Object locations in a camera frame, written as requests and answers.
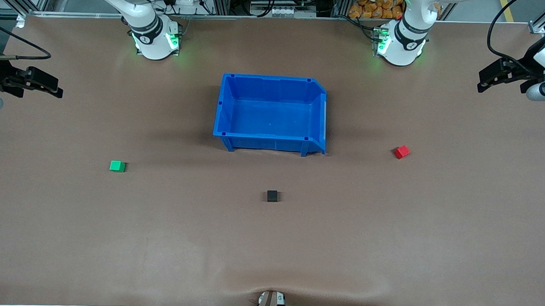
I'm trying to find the orange snack packets pile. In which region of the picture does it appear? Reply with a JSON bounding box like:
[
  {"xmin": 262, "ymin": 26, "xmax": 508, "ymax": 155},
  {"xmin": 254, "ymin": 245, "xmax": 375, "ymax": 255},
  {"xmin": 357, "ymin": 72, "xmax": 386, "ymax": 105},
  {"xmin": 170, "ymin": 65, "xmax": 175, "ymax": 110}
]
[{"xmin": 348, "ymin": 0, "xmax": 405, "ymax": 21}]

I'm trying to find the brown table mat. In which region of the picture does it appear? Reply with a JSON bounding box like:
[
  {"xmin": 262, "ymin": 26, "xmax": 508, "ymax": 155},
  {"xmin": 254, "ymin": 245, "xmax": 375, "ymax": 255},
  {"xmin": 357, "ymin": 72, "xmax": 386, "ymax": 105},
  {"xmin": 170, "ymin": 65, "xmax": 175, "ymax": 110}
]
[{"xmin": 0, "ymin": 5, "xmax": 545, "ymax": 306}]

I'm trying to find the blue plastic storage bin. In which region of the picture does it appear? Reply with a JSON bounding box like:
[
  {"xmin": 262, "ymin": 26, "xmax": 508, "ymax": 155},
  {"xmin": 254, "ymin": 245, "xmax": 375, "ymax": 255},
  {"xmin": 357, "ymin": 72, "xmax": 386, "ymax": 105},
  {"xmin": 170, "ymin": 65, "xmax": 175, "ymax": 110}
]
[{"xmin": 212, "ymin": 73, "xmax": 329, "ymax": 158}]

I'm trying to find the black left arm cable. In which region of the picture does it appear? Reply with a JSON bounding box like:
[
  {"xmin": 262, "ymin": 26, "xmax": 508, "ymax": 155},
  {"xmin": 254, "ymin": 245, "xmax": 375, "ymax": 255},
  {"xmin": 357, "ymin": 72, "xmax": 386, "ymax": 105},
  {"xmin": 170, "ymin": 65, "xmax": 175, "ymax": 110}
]
[{"xmin": 486, "ymin": 0, "xmax": 539, "ymax": 74}]

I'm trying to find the silver table edge rail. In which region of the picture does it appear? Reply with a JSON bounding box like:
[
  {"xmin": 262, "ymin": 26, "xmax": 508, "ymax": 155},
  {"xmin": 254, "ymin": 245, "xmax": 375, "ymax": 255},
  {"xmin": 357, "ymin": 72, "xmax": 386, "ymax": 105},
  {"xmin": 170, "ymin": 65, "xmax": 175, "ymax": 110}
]
[{"xmin": 26, "ymin": 5, "xmax": 531, "ymax": 34}]

